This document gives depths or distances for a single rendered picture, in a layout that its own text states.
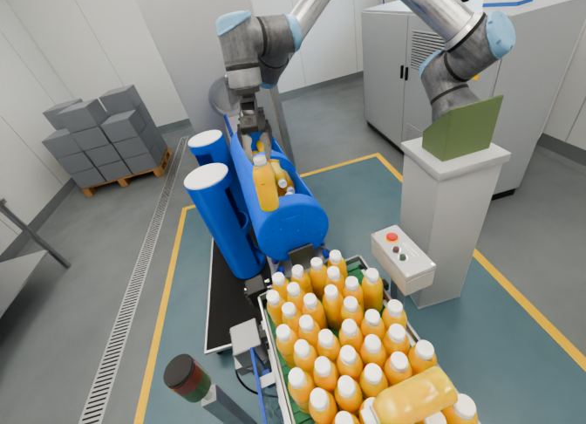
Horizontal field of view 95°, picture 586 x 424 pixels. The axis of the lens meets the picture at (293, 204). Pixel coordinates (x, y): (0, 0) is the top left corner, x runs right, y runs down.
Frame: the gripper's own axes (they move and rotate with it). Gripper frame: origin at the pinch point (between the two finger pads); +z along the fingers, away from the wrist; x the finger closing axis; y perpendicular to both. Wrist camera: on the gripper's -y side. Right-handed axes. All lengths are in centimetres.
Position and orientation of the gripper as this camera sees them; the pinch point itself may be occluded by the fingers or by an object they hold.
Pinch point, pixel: (259, 159)
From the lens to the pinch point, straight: 83.4
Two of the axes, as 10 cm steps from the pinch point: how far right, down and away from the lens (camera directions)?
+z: 1.3, 8.7, 4.8
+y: -0.9, -4.7, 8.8
